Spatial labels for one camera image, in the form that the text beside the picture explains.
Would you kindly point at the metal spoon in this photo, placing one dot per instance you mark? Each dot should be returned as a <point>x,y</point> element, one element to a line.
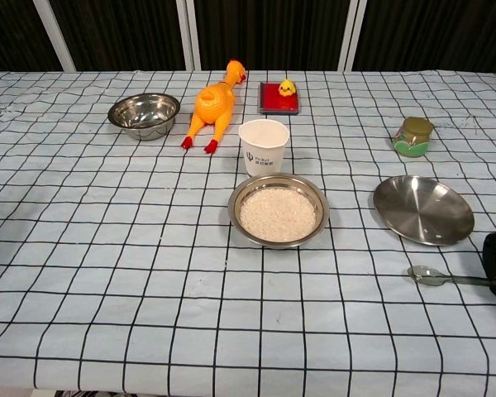
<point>427,276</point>

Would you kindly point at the empty flat metal plate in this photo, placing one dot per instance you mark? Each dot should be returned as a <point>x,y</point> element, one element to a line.
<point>421,209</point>

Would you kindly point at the white raw rice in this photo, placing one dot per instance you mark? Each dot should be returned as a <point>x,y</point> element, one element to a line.
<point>278,215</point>

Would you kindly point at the white paper cup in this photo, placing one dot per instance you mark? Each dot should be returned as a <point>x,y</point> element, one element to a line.
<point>263,146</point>

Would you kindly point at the steel bowl with rice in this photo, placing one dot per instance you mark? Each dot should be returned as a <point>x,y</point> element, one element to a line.
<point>234,207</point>

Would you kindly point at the green glass jar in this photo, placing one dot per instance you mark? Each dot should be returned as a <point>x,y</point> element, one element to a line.
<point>413,138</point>

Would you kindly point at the small yellow chick toy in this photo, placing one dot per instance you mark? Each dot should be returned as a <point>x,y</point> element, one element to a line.
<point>286,88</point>

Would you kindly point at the red flat box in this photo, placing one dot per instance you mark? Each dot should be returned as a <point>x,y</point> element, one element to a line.
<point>273,101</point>

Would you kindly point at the orange rubber chicken toy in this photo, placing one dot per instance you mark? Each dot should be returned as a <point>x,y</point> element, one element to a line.
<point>213,108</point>

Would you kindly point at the deep steel bowl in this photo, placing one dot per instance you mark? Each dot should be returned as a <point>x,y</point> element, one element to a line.
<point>144,116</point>

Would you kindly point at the blue checked tablecloth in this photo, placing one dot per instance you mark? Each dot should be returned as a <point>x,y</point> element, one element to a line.
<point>107,256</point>

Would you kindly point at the white double frame post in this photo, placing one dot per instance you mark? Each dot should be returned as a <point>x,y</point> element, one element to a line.
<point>189,35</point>

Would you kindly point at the slanted white frame post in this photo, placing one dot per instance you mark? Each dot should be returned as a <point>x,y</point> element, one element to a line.
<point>58,37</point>

